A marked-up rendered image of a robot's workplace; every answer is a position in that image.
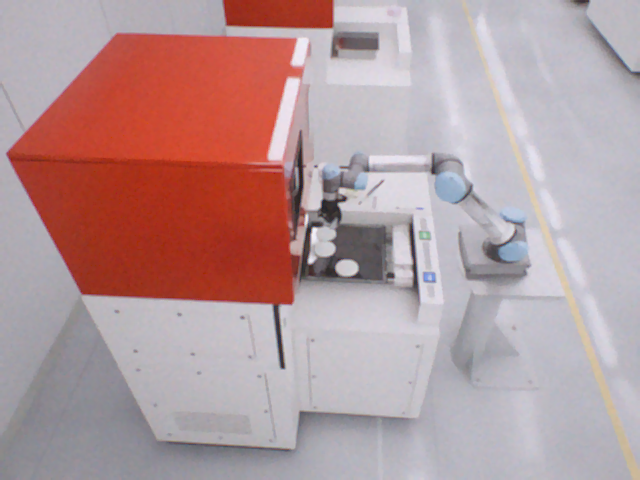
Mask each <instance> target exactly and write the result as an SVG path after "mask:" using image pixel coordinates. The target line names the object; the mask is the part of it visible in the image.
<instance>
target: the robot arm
mask: <svg viewBox="0 0 640 480"><path fill-rule="evenodd" d="M367 173H429V174H430V175H435V182H434V188H435V192H436V195H437V196H438V198H439V199H440V200H441V201H444V202H446V203H447V202H449V203H451V204H453V205H456V204H458V205H459V206H460V207H461V208H462V209H463V210H464V212H465V213H466V214H467V215H469V216H470V217H471V218H472V219H473V220H474V221H475V222H476V223H477V224H478V226H479V227H480V228H482V229H484V230H485V231H486V232H487V233H488V234H489V235H490V239H489V240H488V241H487V244H486V249H487V251H488V253H489V254H490V255H491V256H492V257H495V258H497V259H500V260H507V261H518V260H521V259H523V258H524V257H525V256H526V255H527V253H528V244H527V239H526V232H525V221H526V214H525V213H524V211H523V210H522V209H520V208H515V207H504V208H502V209H501V210H500V211H499V214H497V213H496V211H495V210H494V209H492V208H491V207H490V206H489V205H488V204H487V203H486V202H485V201H484V200H483V199H482V197H480V196H479V195H478V194H477V193H476V192H475V191H474V190H473V188H474V186H473V183H472V182H471V181H470V180H469V179H467V178H466V177H465V175H464V165H463V163H462V161H461V160H460V159H459V158H458V156H456V155H453V154H449V153H443V152H431V153H430V154H421V155H417V156H367V155H366V153H365V152H363V151H356V152H354V153H353V156H352V158H351V160H350V164H349V169H348V171H340V169H339V166H338V165H337V164H335V163H328V164H326V165H324V166H323V169H322V197H323V199H322V200H321V207H320V208H319V209H318V218H320V217H322V218H323V219H324V220H325V222H324V223H323V227H326V226H328V224H329V227H330V228H329V230H335V229H336V228H337V226H338V224H339V223H340V221H341V219H342V213H341V208H340V206H339V205H338V203H343V202H347V199H348V197H346V195H344V194H342V193H339V188H343V189H353V190H366V188H367V183H368V174H367ZM319 212H321V214H320V215H319Z"/></svg>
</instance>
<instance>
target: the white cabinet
mask: <svg viewBox="0 0 640 480"><path fill-rule="evenodd" d="M293 335H294V348H295V360H296V373H297V386H298V400H299V410H301V412H302V413H320V414H337V415H353V416H370V417H388V418H404V419H408V418H418V417H419V413H420V410H421V405H422V401H423V396H425V393H426V389H427V384H428V380H429V376H430V373H431V368H432V364H433V360H434V356H435V352H436V348H437V343H438V340H439V337H431V336H410V334H391V333H371V332H351V331H332V330H312V329H293Z"/></svg>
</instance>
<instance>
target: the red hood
mask: <svg viewBox="0 0 640 480"><path fill-rule="evenodd" d="M5 155H6V157H7V158H8V161H10V163H11V165H12V168H13V170H14V172H15V174H16V175H17V178H18V180H20V182H21V184H22V186H23V188H24V191H25V192H26V194H27V196H29V198H30V200H31V203H32V205H33V207H34V209H35V210H36V212H38V215H39V217H40V219H41V221H42V223H43V226H44V227H45V229H46V231H48V233H49V235H50V237H51V240H52V242H53V243H54V245H55V247H56V249H57V252H59V254H60V256H61V258H62V259H63V261H64V264H65V266H66V268H67V270H69V272H70V274H71V276H72V278H73V280H74V282H75V284H76V286H77V289H78V291H79V292H81V294H82V295H88V296H109V297H131V298H152V299H173V300H193V301H215V302H236V303H256V304H277V305H293V303H294V302H295V296H296V288H297V280H298V273H299V265H300V258H301V250H303V243H304V235H305V228H306V220H307V213H308V205H309V198H310V190H311V183H312V175H313V167H314V160H313V107H312V74H311V41H310V38H301V37H252V36H205V35H185V34H157V33H116V34H115V35H114V36H113V37H112V38H111V39H109V40H108V41H107V43H106V45H105V46H104V47H103V48H102V49H101V50H100V51H99V52H97V53H96V55H95V57H94V58H93V59H92V60H91V61H90V62H89V63H88V64H87V65H85V66H84V68H83V70H82V71H81V72H80V73H79V74H78V75H77V76H76V77H74V78H73V80H72V82H71V83H70V84H69V85H68V86H67V87H66V88H65V89H64V90H62V91H61V94H60V95H59V96H58V97H57V98H56V99H55V100H54V101H53V102H51V103H50V106H49V107H48V108H47V109H46V110H45V111H44V112H43V113H42V114H40V115H39V116H38V119H37V120H36V121H35V122H34V123H33V124H32V125H30V126H29V127H28V128H27V131H26V132H25V133H24V134H23V135H22V136H21V137H19V138H18V139H17V140H16V143H15V144H14V145H13V146H12V147H11V148H9V149H8V150H7V151H6V152H5Z"/></svg>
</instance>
